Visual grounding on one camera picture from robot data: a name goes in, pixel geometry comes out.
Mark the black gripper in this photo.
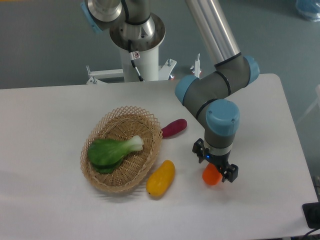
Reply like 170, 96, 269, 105
192, 138, 239, 183

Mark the orange fruit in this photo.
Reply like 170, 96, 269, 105
202, 163, 222, 186

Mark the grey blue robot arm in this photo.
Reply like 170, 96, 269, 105
81, 0, 260, 182

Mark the purple sweet potato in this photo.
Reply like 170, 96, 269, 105
161, 118, 188, 138

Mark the yellow mango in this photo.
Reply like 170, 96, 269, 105
145, 160, 176, 198

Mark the woven wicker basket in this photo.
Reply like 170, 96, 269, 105
80, 106, 162, 193

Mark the black device at edge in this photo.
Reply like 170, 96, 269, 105
302, 202, 320, 229

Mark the green bok choy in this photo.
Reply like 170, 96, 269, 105
87, 135, 144, 174

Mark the blue object top right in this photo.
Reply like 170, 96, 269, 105
295, 0, 320, 22

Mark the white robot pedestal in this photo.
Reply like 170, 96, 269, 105
86, 49, 177, 85

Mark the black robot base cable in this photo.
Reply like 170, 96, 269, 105
127, 39, 145, 82

